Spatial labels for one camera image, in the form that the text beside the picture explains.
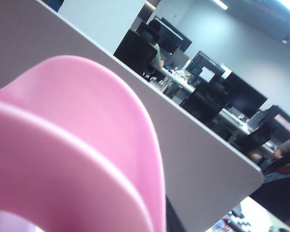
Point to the grey desk divider panel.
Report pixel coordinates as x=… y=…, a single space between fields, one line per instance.
x=183 y=157

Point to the seated person in green shirt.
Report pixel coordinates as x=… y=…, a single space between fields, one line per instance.
x=157 y=55

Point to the seated person in dark shirt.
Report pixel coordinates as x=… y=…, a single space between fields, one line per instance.
x=280 y=183

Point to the white ceiling light strip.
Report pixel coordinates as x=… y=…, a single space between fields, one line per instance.
x=221 y=4

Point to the black computer monitor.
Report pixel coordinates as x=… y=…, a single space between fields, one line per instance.
x=171 y=33
x=246 y=94
x=203 y=65
x=285 y=123

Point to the black office chair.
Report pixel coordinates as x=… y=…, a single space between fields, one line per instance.
x=135 y=50
x=200 y=104

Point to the pink plastic watering can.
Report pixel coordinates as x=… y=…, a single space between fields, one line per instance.
x=75 y=145

